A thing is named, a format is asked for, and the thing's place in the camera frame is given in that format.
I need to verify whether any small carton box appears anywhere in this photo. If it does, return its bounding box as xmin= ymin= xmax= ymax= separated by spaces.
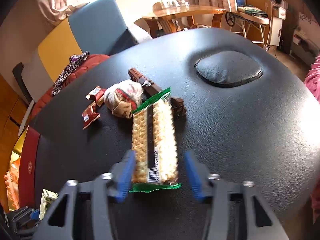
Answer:
xmin=39 ymin=189 xmax=59 ymax=220

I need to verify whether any brown block bar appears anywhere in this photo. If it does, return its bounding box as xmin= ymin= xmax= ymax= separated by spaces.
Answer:
xmin=128 ymin=68 xmax=186 ymax=119

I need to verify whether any wooden shelf with clutter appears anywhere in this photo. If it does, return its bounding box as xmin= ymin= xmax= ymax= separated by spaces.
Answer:
xmin=225 ymin=0 xmax=287 ymax=49

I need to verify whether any red candy wrapper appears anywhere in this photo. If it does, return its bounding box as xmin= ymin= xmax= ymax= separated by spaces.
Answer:
xmin=82 ymin=86 xmax=106 ymax=130

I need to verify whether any crumpled white snack bag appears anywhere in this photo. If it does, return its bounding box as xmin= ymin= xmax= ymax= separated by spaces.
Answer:
xmin=104 ymin=80 xmax=144 ymax=119

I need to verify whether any pink quilted garment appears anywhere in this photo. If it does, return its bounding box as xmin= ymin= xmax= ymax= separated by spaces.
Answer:
xmin=304 ymin=55 xmax=320 ymax=103

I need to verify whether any black round cushion pad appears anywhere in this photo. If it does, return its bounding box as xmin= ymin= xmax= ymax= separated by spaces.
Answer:
xmin=194 ymin=51 xmax=263 ymax=88

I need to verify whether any leopard print cloth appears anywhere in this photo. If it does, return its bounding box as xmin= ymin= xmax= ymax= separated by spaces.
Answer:
xmin=52 ymin=51 xmax=90 ymax=96

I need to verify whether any red quilted jacket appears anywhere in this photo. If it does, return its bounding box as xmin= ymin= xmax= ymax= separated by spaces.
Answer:
xmin=30 ymin=53 xmax=110 ymax=118

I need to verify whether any multicolour armchair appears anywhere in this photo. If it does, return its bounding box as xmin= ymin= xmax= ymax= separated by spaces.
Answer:
xmin=12 ymin=0 xmax=152 ymax=102

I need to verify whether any wooden side table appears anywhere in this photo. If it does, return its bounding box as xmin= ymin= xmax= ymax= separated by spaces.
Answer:
xmin=142 ymin=5 xmax=225 ymax=35

